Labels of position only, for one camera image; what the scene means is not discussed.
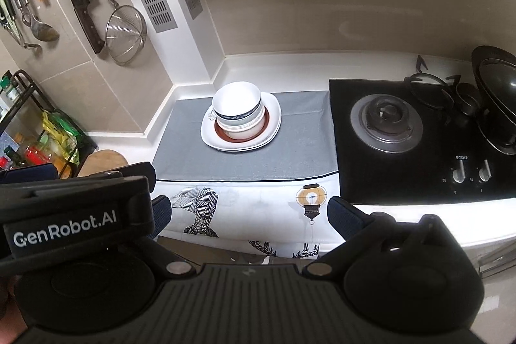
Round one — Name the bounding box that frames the cream bowl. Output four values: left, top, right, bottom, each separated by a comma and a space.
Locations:
221, 117, 265, 142

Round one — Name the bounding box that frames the white blue patterned bowl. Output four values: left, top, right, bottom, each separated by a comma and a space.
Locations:
212, 81, 263, 116

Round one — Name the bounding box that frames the white square plate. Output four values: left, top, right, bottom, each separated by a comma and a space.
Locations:
200, 112, 279, 153
203, 92, 282, 130

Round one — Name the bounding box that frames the orange round plate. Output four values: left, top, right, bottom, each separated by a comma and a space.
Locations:
214, 109, 269, 143

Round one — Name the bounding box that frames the teal glazed bowl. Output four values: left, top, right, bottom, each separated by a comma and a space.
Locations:
215, 106, 265, 130

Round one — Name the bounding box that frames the person's hand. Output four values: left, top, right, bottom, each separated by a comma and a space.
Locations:
0, 276, 27, 344

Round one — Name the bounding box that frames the wooden cutting board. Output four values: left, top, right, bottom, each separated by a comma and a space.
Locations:
78, 149, 128, 177

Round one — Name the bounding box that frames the grey counter mat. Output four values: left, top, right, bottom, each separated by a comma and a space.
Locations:
153, 91, 338, 182

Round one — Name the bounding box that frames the black gas stove top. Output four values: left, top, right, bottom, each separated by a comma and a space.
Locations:
329, 75, 515, 205

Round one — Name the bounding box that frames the left stove knob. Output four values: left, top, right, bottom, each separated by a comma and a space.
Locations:
452, 157, 467, 184

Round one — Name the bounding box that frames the stove knob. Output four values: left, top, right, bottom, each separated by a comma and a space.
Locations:
452, 157, 467, 184
478, 160, 492, 182

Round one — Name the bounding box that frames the hanging metal ladle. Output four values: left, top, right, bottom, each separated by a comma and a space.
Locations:
21, 0, 59, 42

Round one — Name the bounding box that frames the right stove knob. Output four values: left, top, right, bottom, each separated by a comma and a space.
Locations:
478, 160, 492, 182

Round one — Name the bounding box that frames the metal mesh strainer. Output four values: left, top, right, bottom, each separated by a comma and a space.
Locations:
105, 0, 147, 65

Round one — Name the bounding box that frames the hanging metal spoon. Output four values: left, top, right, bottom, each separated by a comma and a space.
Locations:
0, 0, 44, 53

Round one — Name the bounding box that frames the black wok with lid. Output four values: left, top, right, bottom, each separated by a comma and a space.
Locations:
471, 45, 515, 155

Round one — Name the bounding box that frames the black wire spice rack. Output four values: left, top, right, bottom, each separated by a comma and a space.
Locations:
1, 70, 97, 179

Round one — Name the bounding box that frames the gas burner ring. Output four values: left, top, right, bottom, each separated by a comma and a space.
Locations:
349, 93, 424, 155

